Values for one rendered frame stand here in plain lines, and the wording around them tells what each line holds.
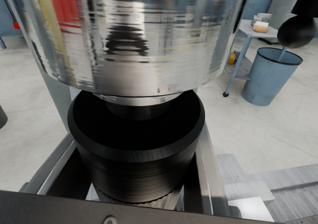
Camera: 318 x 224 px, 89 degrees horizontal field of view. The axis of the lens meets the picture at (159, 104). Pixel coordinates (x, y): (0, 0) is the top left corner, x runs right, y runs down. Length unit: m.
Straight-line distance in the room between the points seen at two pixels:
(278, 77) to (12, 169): 2.72
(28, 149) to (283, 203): 1.81
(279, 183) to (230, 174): 0.17
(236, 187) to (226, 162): 0.09
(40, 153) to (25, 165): 0.13
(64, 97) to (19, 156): 1.38
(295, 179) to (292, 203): 0.07
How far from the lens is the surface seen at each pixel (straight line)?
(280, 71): 2.27
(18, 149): 1.95
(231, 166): 0.42
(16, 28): 4.55
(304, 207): 0.55
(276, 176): 0.55
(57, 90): 0.54
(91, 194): 0.52
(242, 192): 0.35
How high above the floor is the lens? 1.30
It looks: 39 degrees down
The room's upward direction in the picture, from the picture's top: 5 degrees clockwise
